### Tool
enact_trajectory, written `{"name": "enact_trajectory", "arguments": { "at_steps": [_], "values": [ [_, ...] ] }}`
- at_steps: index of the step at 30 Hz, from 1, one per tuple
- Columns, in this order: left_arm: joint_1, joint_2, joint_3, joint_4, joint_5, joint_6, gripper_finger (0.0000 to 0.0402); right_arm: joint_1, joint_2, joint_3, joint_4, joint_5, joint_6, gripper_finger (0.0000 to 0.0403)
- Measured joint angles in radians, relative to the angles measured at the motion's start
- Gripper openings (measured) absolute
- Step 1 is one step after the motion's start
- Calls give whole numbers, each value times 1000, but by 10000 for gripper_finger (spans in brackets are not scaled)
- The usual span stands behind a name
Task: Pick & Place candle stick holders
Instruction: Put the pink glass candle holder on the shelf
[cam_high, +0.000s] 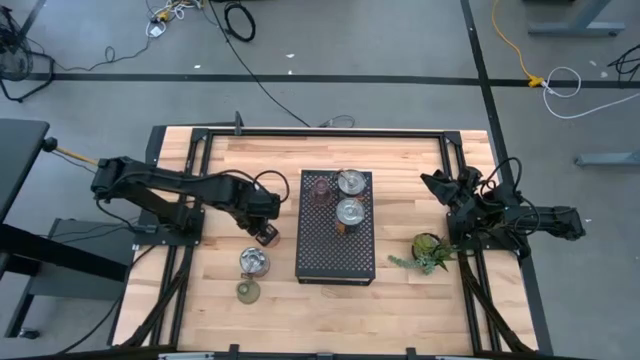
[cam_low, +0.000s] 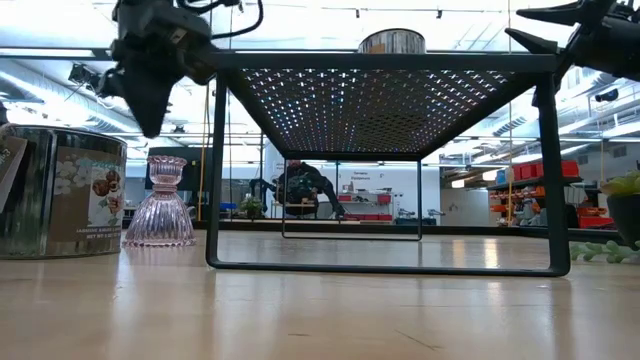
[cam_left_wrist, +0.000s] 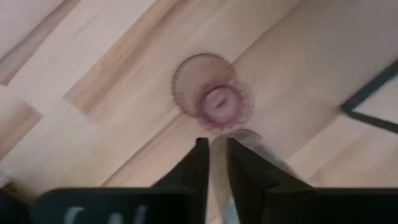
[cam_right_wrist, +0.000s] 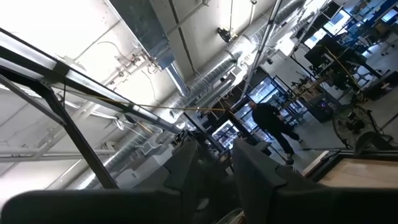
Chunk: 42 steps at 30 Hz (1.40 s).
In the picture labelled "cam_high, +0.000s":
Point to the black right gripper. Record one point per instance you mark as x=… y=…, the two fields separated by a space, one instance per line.
x=465 y=190

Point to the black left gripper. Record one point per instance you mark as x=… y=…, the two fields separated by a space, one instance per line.
x=262 y=207

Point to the amber glass candle holder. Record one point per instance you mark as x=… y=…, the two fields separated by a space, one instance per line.
x=272 y=241

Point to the silver-top glass candle holder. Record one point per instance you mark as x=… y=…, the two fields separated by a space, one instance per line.
x=351 y=182
x=254 y=261
x=350 y=211

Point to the pink glass candle holder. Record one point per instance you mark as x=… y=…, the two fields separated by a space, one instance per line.
x=320 y=191

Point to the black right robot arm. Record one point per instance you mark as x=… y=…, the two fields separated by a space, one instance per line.
x=550 y=220

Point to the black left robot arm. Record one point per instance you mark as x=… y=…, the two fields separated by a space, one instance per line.
x=190 y=185

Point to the olive green glass candle holder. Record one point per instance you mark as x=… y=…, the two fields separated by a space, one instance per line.
x=248 y=292

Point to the potted green succulent plant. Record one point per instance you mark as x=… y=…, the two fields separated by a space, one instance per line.
x=425 y=247

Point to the black perforated metal tray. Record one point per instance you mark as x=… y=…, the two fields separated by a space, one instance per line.
x=330 y=250

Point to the black side panel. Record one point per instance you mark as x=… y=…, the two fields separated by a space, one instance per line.
x=154 y=147

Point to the gray desk foot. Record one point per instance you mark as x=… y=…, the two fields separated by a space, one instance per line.
x=607 y=159

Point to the black desk beam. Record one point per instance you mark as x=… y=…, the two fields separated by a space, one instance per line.
x=60 y=250

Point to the gray desk leg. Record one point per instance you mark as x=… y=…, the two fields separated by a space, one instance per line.
x=580 y=25

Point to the white power adapter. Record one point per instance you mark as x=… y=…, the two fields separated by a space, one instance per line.
x=156 y=30

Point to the black round knob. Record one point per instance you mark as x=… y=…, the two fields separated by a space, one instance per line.
x=49 y=144

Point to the black desk top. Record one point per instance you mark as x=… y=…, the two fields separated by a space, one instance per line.
x=20 y=160

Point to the black floor fan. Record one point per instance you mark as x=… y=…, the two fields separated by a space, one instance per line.
x=15 y=57

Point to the black aluminium table frame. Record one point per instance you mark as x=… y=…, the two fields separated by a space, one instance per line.
x=325 y=133

